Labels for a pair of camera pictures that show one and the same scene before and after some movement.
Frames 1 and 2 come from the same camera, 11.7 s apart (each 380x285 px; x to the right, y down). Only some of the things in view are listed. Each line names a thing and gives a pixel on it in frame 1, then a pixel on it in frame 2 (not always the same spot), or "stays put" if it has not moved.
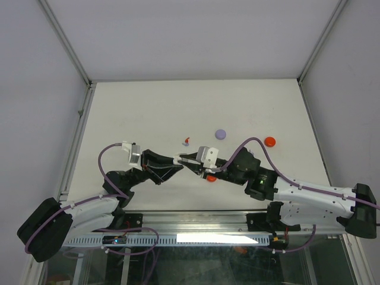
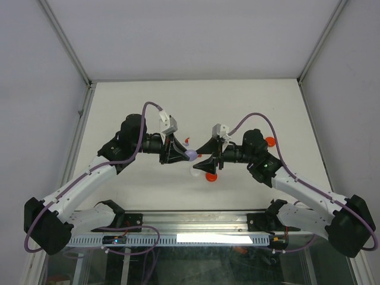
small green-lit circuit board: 114,240 stays put
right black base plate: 257,222 stays put
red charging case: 211,179 stays put
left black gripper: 154,160 -> 165,156
